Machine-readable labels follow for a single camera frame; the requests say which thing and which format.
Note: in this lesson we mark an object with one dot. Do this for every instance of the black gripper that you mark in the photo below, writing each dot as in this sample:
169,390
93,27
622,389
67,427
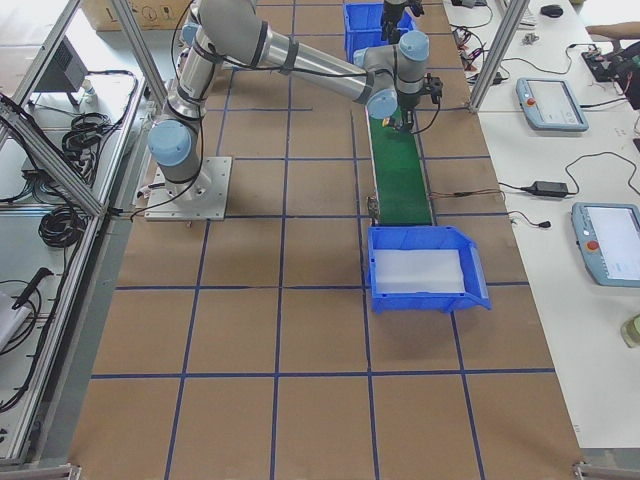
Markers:
408,103

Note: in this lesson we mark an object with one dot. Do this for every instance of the teach pendant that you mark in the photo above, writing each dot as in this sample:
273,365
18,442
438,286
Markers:
550,105
607,236

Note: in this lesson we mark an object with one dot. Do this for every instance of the blue plastic bin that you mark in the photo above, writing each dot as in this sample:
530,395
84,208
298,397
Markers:
429,238
362,24

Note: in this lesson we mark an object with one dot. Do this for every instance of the aluminium frame post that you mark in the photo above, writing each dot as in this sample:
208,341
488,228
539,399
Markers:
504,35

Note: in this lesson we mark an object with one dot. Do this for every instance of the white foam pad right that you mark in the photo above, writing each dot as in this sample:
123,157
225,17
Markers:
418,271

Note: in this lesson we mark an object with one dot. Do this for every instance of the teach pendant far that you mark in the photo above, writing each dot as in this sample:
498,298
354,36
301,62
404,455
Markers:
550,105

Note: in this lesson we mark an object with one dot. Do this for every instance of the teach pendant near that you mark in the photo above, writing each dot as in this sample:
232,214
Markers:
607,236

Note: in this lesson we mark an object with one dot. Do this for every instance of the blue plastic bin left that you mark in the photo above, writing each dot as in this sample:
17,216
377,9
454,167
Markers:
362,24

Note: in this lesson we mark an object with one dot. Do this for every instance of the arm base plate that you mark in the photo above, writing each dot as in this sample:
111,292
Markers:
206,199

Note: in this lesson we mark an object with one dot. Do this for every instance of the green conveyor belt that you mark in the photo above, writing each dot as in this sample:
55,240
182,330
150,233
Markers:
400,197

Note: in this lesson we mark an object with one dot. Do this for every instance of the black power adapter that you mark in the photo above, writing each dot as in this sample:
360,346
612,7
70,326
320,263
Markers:
550,189

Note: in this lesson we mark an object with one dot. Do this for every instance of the blue plastic bin right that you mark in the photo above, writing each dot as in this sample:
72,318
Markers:
429,238

